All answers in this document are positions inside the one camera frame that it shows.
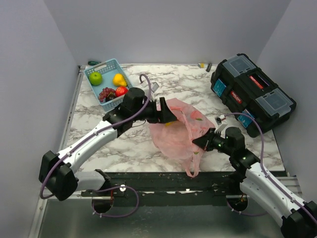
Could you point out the green fake fruit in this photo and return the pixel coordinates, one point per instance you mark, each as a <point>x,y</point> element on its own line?
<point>95,78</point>

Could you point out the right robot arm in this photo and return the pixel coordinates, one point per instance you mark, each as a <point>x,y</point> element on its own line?
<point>296,217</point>

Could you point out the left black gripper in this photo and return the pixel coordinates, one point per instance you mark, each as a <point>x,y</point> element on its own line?
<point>164,115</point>

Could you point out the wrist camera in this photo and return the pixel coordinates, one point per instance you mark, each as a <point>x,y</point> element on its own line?
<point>221,124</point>
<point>154,87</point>

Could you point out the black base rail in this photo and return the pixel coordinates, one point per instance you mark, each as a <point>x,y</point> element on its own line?
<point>108,190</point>

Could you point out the small yellow black object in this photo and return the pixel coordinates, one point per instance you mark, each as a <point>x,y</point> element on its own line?
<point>206,66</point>

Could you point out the green screwdriver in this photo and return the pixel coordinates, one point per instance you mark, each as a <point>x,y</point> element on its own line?
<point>92,63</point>

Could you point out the purple fake grape bunch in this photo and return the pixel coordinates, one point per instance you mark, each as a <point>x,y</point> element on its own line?
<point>104,93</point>

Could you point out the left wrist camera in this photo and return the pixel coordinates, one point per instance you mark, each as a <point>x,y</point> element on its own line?
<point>154,87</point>

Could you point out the red fake apple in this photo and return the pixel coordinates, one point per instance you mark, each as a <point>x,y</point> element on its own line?
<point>121,90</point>

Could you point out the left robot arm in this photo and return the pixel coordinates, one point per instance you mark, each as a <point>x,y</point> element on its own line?
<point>57,170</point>

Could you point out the blue plastic basket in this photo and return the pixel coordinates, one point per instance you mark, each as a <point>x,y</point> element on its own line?
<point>108,69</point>

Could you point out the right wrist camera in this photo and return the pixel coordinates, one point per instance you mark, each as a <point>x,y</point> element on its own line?
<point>221,124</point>

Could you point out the black toolbox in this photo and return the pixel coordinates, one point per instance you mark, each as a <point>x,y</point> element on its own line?
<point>258,102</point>

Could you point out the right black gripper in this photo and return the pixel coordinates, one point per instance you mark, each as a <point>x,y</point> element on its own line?
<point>204,141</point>

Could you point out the yellow fake pear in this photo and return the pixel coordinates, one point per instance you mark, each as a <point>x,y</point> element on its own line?
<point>119,80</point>

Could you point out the pink plastic bag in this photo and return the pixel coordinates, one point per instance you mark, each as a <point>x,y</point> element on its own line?
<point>175,141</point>

